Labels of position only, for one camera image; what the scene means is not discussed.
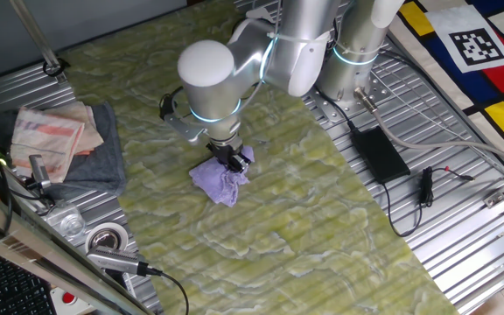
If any slanted aluminium pole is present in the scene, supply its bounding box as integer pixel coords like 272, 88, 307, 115
9, 0, 67, 84

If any beige towel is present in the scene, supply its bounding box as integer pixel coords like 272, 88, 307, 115
44, 101, 104, 157

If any black camera cable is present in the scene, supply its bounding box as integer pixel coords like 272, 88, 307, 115
158, 269, 191, 315

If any small silver camera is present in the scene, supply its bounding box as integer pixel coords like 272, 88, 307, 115
27, 153, 53, 190

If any black power adapter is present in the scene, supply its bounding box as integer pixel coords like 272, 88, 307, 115
350, 125, 411, 185

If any purple microfibre cloth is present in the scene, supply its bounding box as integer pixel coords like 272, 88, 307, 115
188, 145, 256, 208

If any pink striped towel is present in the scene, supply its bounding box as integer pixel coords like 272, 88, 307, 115
10, 107, 86, 184

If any steel bowl with beige rim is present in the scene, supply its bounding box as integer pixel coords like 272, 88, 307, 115
84, 221, 130, 255

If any grey box with red button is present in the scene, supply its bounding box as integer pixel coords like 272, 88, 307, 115
50, 286, 95, 315

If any clear glass cup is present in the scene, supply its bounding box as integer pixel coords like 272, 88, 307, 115
45, 201, 87, 240

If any dark grey towel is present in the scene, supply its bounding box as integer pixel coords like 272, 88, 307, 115
0, 101, 127, 198

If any white paper marker tag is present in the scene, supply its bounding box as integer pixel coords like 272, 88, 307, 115
424, 3, 504, 74

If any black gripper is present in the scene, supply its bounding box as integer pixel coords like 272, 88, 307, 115
206, 134, 254, 174

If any aluminium frame bar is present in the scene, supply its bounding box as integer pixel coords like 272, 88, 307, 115
0, 178, 155, 315

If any black power cable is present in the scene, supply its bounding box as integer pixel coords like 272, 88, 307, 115
312, 85, 359, 133

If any black keyboard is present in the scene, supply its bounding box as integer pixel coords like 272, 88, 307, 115
0, 251, 59, 315

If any bundled black cable red tip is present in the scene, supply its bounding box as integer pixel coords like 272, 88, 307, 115
381, 164, 475, 238

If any green marble pattern mat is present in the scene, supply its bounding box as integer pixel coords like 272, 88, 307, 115
59, 0, 461, 315

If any silver camera with vents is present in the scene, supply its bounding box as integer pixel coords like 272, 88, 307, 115
86, 244, 164, 277

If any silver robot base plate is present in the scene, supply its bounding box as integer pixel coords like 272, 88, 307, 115
302, 56, 393, 128

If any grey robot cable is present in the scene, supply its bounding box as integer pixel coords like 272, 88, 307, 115
353, 86, 504, 172

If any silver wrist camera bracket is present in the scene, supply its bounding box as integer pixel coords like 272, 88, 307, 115
159, 87, 205, 145

